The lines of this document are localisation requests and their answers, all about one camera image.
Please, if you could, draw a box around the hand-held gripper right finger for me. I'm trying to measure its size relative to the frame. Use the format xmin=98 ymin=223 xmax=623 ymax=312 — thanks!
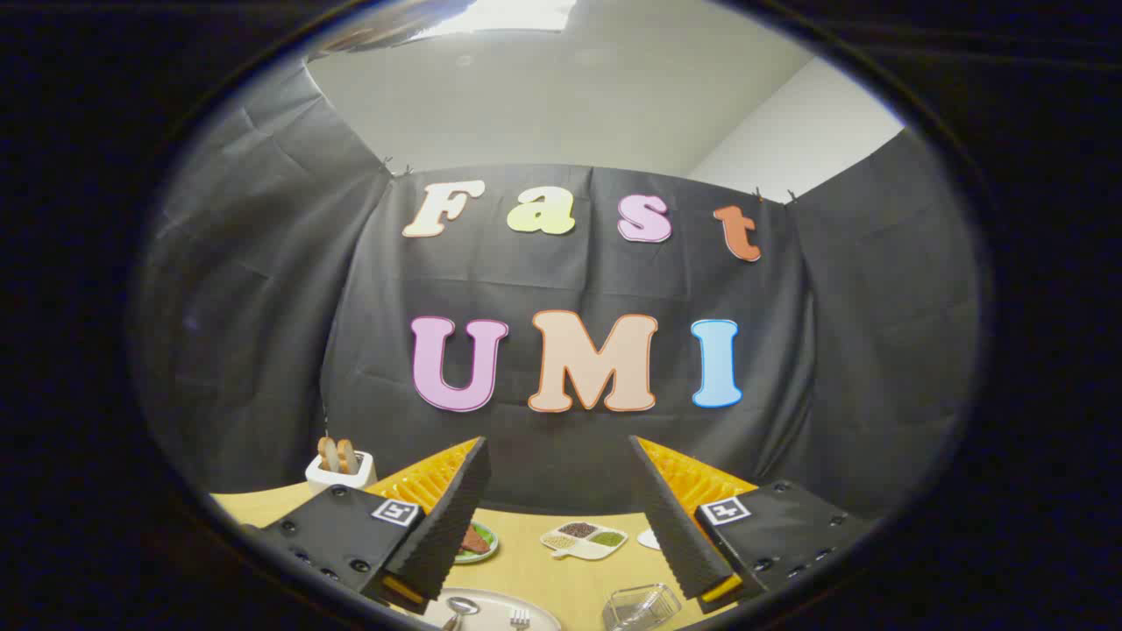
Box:
xmin=628 ymin=435 xmax=877 ymax=614

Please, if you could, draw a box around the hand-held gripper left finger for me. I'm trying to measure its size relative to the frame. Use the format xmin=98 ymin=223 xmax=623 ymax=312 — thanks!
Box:
xmin=250 ymin=436 xmax=492 ymax=616

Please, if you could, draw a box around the pale green plate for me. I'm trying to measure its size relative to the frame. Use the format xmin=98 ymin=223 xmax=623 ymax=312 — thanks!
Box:
xmin=456 ymin=523 xmax=500 ymax=564

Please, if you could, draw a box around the white divided seed dish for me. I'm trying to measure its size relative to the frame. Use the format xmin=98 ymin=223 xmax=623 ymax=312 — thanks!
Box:
xmin=540 ymin=521 xmax=629 ymax=561

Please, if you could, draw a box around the large white plate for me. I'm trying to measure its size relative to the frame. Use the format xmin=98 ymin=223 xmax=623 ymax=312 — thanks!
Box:
xmin=421 ymin=588 xmax=563 ymax=631

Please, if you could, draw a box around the white toaster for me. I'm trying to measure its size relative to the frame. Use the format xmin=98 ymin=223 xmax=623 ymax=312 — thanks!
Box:
xmin=305 ymin=451 xmax=378 ymax=493

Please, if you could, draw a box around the ceiling light panel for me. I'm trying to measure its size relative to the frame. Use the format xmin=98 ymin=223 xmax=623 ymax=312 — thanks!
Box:
xmin=412 ymin=0 xmax=579 ymax=38

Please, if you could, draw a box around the clear wire cutlery rack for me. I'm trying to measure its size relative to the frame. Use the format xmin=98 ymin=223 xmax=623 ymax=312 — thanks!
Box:
xmin=602 ymin=584 xmax=683 ymax=631

